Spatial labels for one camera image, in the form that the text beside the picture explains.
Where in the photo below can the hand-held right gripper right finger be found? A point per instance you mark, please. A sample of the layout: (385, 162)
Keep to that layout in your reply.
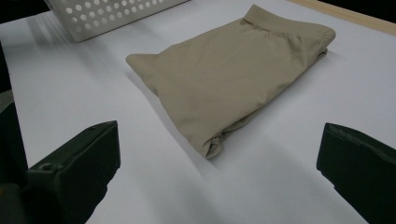
(361, 168)

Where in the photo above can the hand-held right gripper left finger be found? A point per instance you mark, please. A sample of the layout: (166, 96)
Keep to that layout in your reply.
(87, 161)

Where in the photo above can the white perforated plastic basket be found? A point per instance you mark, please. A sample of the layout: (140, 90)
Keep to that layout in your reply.
(102, 31)

